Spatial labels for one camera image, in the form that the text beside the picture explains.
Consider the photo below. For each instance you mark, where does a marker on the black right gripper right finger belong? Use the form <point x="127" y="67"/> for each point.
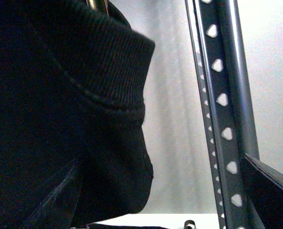
<point x="264" y="187"/>

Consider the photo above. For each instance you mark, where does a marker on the perforated grey metal post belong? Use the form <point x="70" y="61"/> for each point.
<point x="227" y="110"/>

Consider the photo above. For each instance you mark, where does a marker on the black t-shirt with print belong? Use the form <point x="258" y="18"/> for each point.
<point x="71" y="88"/>

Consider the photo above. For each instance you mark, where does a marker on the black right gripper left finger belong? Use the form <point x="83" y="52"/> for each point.
<point x="58" y="208"/>

